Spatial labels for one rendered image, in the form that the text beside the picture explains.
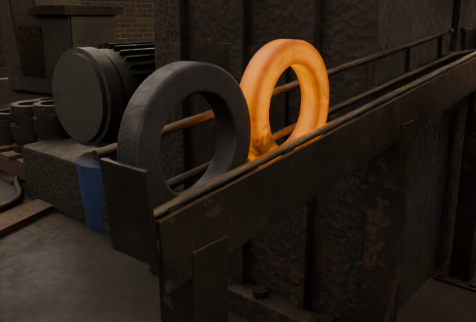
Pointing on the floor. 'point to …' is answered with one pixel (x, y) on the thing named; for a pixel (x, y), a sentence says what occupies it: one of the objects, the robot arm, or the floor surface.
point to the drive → (85, 118)
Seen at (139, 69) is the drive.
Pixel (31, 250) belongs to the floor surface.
